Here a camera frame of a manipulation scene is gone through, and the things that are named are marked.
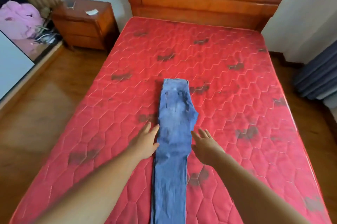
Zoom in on person's left hand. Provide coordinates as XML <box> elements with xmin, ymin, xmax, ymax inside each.
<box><xmin>129</xmin><ymin>122</ymin><xmax>160</xmax><ymax>161</ymax></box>

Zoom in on person's right hand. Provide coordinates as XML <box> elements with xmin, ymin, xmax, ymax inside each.
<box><xmin>191</xmin><ymin>128</ymin><xmax>226</xmax><ymax>167</ymax></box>

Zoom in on light blue jeans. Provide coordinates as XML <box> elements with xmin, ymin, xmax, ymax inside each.
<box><xmin>150</xmin><ymin>78</ymin><xmax>199</xmax><ymax>224</ymax></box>

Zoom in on frosted wardrobe sliding door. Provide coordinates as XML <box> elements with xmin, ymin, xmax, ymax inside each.
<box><xmin>0</xmin><ymin>30</ymin><xmax>35</xmax><ymax>100</ymax></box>

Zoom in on person's right forearm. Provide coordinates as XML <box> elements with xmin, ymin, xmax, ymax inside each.
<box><xmin>212</xmin><ymin>151</ymin><xmax>311</xmax><ymax>224</ymax></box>

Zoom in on person's left forearm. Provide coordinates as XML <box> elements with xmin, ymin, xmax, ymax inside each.
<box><xmin>35</xmin><ymin>147</ymin><xmax>144</xmax><ymax>224</ymax></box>

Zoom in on pink clothes pile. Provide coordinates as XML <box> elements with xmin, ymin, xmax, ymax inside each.
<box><xmin>29</xmin><ymin>18</ymin><xmax>63</xmax><ymax>46</ymax></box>

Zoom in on red quilted mattress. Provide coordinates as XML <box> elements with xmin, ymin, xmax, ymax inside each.
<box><xmin>9</xmin><ymin>17</ymin><xmax>332</xmax><ymax>224</ymax></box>

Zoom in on blue grey curtain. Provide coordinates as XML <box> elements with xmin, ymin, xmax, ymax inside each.
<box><xmin>293</xmin><ymin>41</ymin><xmax>337</xmax><ymax>109</ymax></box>

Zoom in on wooden nightstand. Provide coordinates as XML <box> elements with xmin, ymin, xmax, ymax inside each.
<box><xmin>51</xmin><ymin>0</ymin><xmax>119</xmax><ymax>52</ymax></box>

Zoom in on pink fabric bundle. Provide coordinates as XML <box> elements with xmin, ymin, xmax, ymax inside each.
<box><xmin>0</xmin><ymin>0</ymin><xmax>45</xmax><ymax>57</ymax></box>

